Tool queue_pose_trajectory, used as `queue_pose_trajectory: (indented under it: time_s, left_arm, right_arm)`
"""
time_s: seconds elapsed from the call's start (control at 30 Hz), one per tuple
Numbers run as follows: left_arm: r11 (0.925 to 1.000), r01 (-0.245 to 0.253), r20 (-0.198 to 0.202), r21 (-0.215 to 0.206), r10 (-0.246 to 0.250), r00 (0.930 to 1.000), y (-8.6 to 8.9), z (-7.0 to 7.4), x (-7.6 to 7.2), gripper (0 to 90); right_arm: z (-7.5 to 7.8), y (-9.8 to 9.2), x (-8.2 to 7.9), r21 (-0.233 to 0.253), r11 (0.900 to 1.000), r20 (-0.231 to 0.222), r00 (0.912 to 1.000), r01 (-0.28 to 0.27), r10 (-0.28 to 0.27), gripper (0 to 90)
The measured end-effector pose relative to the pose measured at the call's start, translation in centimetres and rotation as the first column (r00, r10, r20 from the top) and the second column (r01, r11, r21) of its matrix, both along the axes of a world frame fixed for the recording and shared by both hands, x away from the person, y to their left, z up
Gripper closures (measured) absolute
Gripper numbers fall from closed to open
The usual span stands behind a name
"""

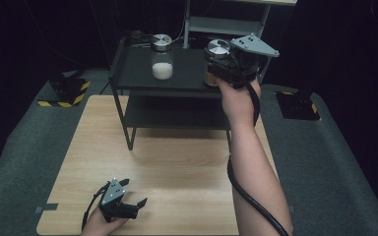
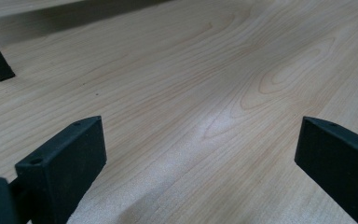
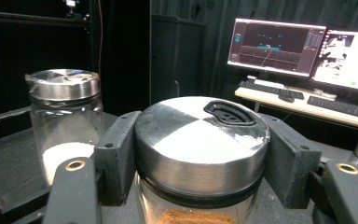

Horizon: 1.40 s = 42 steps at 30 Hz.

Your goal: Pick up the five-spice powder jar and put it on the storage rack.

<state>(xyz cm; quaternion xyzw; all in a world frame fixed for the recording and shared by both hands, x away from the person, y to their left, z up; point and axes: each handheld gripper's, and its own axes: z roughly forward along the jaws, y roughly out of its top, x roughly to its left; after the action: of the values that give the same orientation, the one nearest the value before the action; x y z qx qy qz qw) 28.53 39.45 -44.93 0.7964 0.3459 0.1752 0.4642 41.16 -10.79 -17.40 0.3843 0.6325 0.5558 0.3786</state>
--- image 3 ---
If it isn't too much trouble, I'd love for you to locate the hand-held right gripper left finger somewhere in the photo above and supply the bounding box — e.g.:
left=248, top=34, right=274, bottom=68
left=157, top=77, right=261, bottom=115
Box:
left=93, top=110, right=143, bottom=207

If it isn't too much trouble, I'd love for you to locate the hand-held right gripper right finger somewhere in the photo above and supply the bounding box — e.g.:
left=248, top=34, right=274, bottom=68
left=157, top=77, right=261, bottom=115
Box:
left=258, top=113, right=323, bottom=210

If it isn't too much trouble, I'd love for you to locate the glass jar with white powder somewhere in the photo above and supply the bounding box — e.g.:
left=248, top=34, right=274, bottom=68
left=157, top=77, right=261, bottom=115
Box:
left=24, top=68, right=105, bottom=189

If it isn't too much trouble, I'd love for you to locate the glass jar with brown powder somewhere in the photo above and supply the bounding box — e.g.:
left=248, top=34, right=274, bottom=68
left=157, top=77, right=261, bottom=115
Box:
left=134, top=95, right=271, bottom=224

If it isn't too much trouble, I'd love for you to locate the black two-tier shelf rack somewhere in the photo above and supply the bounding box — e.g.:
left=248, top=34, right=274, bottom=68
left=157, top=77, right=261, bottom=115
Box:
left=0, top=105, right=358, bottom=224

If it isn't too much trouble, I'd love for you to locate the black computer mouse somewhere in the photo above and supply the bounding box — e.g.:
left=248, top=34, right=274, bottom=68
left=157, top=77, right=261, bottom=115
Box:
left=277, top=93, right=296, bottom=104

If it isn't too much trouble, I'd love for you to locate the black keyboard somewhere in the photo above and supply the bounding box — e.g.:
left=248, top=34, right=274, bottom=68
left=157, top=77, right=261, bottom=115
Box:
left=238, top=79, right=306, bottom=101
left=306, top=95, right=358, bottom=122

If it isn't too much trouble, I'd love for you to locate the black cabinet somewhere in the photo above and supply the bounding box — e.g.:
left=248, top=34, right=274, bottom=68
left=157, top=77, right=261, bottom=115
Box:
left=150, top=14, right=208, bottom=105

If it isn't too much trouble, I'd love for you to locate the monitor with white screen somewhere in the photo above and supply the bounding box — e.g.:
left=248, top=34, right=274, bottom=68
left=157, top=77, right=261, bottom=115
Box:
left=310, top=29, right=358, bottom=95

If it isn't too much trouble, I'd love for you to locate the monitor with dark screen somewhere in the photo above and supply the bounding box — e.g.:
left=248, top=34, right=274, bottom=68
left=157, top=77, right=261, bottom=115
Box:
left=227, top=17, right=327, bottom=78

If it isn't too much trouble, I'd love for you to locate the orange cable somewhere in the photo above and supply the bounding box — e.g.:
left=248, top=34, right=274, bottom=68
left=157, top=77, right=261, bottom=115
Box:
left=97, top=0, right=103, bottom=77

